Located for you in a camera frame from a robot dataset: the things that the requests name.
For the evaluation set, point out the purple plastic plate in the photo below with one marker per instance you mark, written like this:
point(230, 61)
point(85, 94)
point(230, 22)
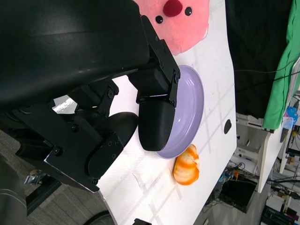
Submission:
point(189, 105)

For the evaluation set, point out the grey caster wheel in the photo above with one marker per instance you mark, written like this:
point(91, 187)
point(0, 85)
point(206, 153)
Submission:
point(34, 177)

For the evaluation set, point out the white side desk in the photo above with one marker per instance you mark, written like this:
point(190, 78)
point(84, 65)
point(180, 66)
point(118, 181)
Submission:
point(269, 152)

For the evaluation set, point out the black frame beam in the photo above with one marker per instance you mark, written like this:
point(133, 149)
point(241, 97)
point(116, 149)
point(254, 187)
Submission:
point(42, 193)

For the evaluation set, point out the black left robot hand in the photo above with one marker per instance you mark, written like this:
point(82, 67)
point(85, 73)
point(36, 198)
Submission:
point(70, 47)

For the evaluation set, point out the pink plush doll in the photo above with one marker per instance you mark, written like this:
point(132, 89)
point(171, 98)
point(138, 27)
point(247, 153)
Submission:
point(187, 30)

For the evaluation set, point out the black box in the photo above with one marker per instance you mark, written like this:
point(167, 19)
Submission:
point(237, 194)

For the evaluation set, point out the orange striped bread toy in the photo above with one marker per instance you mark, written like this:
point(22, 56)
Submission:
point(186, 171)

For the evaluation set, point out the black backdrop curtain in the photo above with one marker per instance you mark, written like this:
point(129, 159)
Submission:
point(253, 47)

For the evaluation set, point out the black table grommet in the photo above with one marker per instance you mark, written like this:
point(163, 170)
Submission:
point(227, 126)

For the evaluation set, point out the green cloth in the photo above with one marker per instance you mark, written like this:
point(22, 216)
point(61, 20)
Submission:
point(288, 58)

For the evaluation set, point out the blue plastic bag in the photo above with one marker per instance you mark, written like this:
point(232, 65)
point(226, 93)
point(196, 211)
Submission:
point(290, 117)

